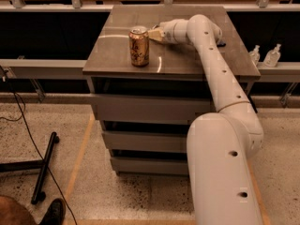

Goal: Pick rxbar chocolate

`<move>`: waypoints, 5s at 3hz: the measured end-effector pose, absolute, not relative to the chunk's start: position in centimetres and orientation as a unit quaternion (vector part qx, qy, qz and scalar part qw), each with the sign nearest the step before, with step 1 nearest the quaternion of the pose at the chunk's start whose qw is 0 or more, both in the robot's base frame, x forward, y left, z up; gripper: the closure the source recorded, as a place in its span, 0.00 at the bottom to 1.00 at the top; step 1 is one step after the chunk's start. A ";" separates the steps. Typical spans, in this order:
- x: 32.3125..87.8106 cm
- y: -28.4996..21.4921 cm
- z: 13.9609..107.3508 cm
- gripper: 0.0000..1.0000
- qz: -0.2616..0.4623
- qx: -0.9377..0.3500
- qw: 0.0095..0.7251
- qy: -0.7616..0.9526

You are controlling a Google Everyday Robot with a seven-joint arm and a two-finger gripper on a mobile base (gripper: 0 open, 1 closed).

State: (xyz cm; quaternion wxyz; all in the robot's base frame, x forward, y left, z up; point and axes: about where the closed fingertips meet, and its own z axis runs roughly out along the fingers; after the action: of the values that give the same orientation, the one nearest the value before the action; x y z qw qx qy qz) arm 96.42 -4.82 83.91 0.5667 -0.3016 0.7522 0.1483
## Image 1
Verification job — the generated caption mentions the black stand base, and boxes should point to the black stand base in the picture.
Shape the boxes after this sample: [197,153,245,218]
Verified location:
[0,132,60,204]

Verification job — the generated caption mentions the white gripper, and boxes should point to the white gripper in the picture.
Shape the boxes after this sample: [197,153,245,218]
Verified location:
[148,19,188,44]

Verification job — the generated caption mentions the grey metal rail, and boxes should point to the grey metal rail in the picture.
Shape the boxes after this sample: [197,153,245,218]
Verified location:
[0,59,86,80]

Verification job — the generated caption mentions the clear sanitizer bottle left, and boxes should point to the clear sanitizer bottle left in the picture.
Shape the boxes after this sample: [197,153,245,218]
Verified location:
[249,45,260,66]

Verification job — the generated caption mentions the brown trouser leg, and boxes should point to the brown trouser leg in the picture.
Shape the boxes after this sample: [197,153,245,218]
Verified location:
[0,196,37,225]

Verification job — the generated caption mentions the gold soda can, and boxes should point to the gold soda can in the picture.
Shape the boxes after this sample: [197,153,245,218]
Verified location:
[128,26,149,67]

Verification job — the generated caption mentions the grey drawer cabinet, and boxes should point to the grey drawer cabinet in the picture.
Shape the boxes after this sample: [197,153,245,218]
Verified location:
[83,5,259,175]

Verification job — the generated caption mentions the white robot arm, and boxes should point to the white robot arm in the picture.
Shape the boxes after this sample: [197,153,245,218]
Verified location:
[150,15,263,225]

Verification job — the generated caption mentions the black floor cable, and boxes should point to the black floor cable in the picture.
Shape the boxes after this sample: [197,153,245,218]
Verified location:
[0,65,79,225]

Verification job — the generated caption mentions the clear sanitizer bottle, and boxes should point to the clear sanitizer bottle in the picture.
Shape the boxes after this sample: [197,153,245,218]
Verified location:
[263,44,281,67]
[249,45,260,66]

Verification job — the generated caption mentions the clear sanitizer bottle right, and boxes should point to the clear sanitizer bottle right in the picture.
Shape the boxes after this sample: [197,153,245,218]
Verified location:
[263,44,281,67]

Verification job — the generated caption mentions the black shoe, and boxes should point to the black shoe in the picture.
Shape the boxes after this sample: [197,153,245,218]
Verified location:
[38,198,66,225]

